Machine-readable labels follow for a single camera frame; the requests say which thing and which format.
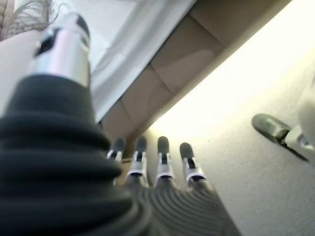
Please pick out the grey fringed throw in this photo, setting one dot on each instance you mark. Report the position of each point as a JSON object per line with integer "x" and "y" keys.
{"x": 27, "y": 14}

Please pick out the dark robot left foot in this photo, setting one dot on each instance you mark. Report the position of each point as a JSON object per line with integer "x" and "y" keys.
{"x": 268, "y": 125}

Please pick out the beige pillow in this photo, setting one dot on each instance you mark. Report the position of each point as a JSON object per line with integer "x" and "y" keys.
{"x": 14, "y": 51}

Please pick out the robot left leg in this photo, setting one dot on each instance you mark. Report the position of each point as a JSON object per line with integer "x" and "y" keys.
{"x": 306, "y": 110}

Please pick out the white fitted sheet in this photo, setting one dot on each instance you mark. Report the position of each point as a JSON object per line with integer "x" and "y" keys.
{"x": 123, "y": 37}

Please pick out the brown upholstered bed frame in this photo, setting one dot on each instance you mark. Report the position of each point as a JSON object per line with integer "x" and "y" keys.
{"x": 184, "y": 61}

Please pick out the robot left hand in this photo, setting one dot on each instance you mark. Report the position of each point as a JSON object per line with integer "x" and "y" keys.
{"x": 61, "y": 159}

